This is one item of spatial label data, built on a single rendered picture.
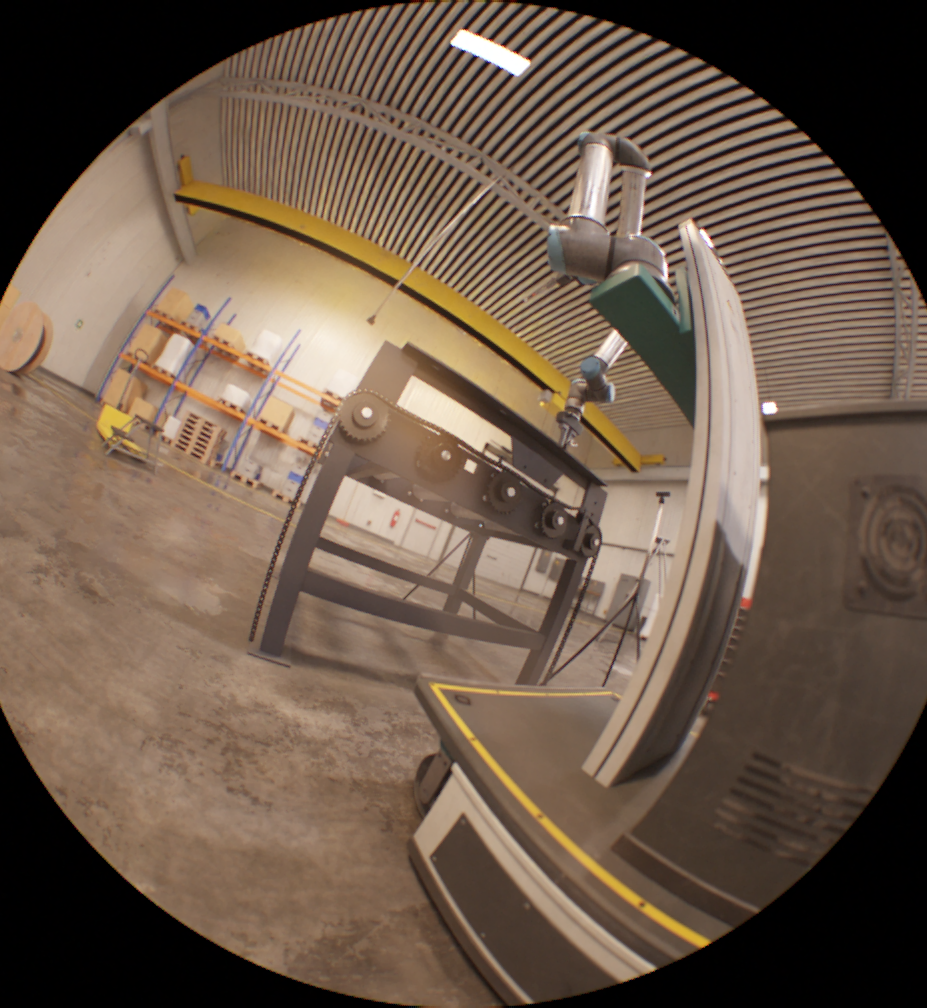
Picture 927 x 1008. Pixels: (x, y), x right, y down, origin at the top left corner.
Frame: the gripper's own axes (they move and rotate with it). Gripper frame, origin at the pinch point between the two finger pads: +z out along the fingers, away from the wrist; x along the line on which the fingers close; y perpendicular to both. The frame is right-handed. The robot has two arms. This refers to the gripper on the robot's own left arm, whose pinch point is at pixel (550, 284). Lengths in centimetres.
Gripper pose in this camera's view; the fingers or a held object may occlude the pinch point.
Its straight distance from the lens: 168.3
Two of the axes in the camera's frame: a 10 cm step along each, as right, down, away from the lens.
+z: -4.7, -0.5, 8.8
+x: -3.7, 9.2, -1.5
